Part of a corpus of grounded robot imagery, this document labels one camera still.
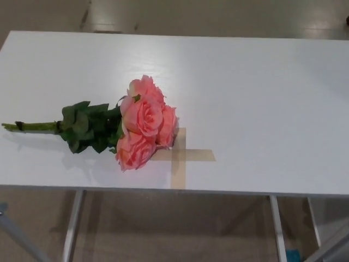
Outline pink rose bouquet green leaves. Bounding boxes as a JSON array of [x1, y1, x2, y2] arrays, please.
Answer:
[[1, 75, 179, 173]]

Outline beige upright tape strip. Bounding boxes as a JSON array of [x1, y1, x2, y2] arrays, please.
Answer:
[[171, 127, 188, 189]]

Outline blue object on floor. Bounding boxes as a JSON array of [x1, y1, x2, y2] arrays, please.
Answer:
[[284, 247, 302, 262]]

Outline grey metal frame bar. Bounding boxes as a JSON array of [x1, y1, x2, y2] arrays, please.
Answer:
[[302, 236, 349, 262], [0, 201, 50, 262]]

